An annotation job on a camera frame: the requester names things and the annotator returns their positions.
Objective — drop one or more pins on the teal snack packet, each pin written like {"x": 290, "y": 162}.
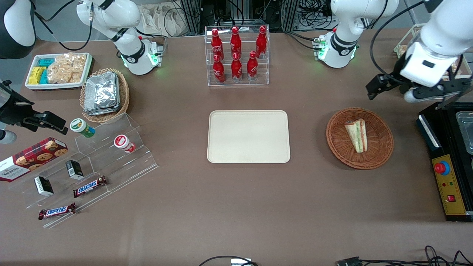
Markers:
{"x": 46, "y": 62}
{"x": 44, "y": 77}

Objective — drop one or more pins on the beige plastic serving tray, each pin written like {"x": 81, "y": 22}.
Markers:
{"x": 247, "y": 136}

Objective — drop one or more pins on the white rectangular snack tray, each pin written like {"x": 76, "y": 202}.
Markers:
{"x": 55, "y": 87}

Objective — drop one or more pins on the metal container in machine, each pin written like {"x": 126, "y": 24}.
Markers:
{"x": 466, "y": 129}

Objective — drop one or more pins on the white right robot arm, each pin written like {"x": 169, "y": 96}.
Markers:
{"x": 111, "y": 14}

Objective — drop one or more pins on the round brown wicker basket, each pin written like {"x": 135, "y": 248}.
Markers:
{"x": 378, "y": 147}

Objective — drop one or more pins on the clear acrylic stepped display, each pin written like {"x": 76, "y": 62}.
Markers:
{"x": 122, "y": 173}

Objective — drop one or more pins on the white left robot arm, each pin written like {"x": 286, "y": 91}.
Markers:
{"x": 439, "y": 33}

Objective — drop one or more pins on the clear bag of rice crackers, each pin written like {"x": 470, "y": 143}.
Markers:
{"x": 402, "y": 51}
{"x": 455, "y": 72}

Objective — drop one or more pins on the silver foil packet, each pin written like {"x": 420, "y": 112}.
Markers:
{"x": 101, "y": 90}
{"x": 103, "y": 112}

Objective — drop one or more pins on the black machine with yellow panel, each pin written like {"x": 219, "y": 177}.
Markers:
{"x": 439, "y": 147}

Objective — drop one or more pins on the red cola bottle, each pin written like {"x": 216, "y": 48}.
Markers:
{"x": 261, "y": 42}
{"x": 236, "y": 70}
{"x": 252, "y": 68}
{"x": 218, "y": 72}
{"x": 235, "y": 43}
{"x": 216, "y": 46}

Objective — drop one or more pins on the red lidded snack cup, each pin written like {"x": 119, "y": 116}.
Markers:
{"x": 123, "y": 143}

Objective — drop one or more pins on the oval brown wicker basket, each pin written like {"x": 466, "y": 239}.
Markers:
{"x": 124, "y": 96}

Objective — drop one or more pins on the yellow snack packet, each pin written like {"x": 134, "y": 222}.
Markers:
{"x": 35, "y": 75}

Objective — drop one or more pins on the small black box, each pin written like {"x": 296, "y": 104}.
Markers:
{"x": 74, "y": 169}
{"x": 43, "y": 186}

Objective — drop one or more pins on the brown Snickers bar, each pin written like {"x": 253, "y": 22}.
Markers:
{"x": 56, "y": 211}
{"x": 89, "y": 186}

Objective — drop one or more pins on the triangle sandwich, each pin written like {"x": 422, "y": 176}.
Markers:
{"x": 356, "y": 135}

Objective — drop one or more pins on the aluminium frame post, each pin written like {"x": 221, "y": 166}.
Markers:
{"x": 190, "y": 14}
{"x": 289, "y": 14}

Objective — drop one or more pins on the red tartan cookie box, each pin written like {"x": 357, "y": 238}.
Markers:
{"x": 33, "y": 159}

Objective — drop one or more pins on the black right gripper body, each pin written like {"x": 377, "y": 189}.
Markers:
{"x": 10, "y": 108}

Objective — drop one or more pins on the red emergency stop button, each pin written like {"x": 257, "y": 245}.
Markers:
{"x": 441, "y": 168}

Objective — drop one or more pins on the green lidded snack cup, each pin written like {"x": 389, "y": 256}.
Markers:
{"x": 82, "y": 128}

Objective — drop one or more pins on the small silver device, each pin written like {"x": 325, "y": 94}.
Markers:
{"x": 241, "y": 262}

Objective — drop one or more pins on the beige cloth bag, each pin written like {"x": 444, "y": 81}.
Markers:
{"x": 162, "y": 18}

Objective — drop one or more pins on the clear acrylic bottle rack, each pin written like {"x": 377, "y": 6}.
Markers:
{"x": 264, "y": 72}

